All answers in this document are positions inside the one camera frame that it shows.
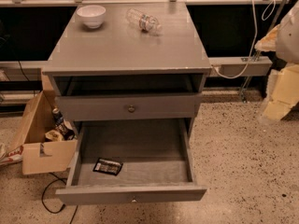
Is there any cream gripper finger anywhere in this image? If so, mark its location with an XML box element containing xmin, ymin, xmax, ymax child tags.
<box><xmin>258</xmin><ymin>63</ymin><xmax>299</xmax><ymax>124</ymax></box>
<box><xmin>254</xmin><ymin>25</ymin><xmax>279</xmax><ymax>52</ymax></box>

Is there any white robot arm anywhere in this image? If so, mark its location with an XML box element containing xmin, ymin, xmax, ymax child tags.
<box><xmin>255</xmin><ymin>1</ymin><xmax>299</xmax><ymax>123</ymax></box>

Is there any closed grey upper drawer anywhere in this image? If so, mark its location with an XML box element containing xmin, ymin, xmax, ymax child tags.
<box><xmin>56</xmin><ymin>94</ymin><xmax>201</xmax><ymax>121</ymax></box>

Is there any grey wooden drawer cabinet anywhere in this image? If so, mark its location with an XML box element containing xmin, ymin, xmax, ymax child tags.
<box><xmin>41</xmin><ymin>1</ymin><xmax>213</xmax><ymax>142</ymax></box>

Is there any open grey middle drawer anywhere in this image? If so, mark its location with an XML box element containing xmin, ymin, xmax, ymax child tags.
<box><xmin>56</xmin><ymin>119</ymin><xmax>206</xmax><ymax>205</ymax></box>

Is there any diagonal metal support rod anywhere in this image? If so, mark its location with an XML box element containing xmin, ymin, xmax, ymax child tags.
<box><xmin>238</xmin><ymin>0</ymin><xmax>295</xmax><ymax>104</ymax></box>

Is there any clear plastic water bottle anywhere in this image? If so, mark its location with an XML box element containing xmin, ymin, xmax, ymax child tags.
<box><xmin>126</xmin><ymin>8</ymin><xmax>162</xmax><ymax>35</ymax></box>

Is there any white ceramic bowl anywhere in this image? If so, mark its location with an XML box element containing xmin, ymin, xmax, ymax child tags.
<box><xmin>77</xmin><ymin>5</ymin><xmax>106</xmax><ymax>29</ymax></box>

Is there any dark drink can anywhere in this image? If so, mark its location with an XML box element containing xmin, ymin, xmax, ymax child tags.
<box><xmin>52</xmin><ymin>107</ymin><xmax>64</xmax><ymax>126</ymax></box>

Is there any crumpled snack bag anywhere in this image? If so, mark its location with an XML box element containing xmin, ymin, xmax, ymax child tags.
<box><xmin>45</xmin><ymin>130</ymin><xmax>64</xmax><ymax>142</ymax></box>

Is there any brown cardboard box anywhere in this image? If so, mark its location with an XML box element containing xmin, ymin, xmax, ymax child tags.
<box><xmin>7</xmin><ymin>73</ymin><xmax>78</xmax><ymax>175</ymax></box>

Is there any red white bag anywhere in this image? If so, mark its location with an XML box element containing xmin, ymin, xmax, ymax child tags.
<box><xmin>0</xmin><ymin>146</ymin><xmax>23</xmax><ymax>166</ymax></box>

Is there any white hanging cable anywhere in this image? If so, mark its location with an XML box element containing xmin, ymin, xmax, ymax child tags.
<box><xmin>212</xmin><ymin>0</ymin><xmax>277</xmax><ymax>79</ymax></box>

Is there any black floor cable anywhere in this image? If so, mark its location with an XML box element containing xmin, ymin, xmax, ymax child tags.
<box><xmin>40</xmin><ymin>172</ymin><xmax>78</xmax><ymax>224</ymax></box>

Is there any grey metal rail beam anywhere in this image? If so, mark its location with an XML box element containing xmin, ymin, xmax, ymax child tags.
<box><xmin>0</xmin><ymin>56</ymin><xmax>272</xmax><ymax>81</ymax></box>

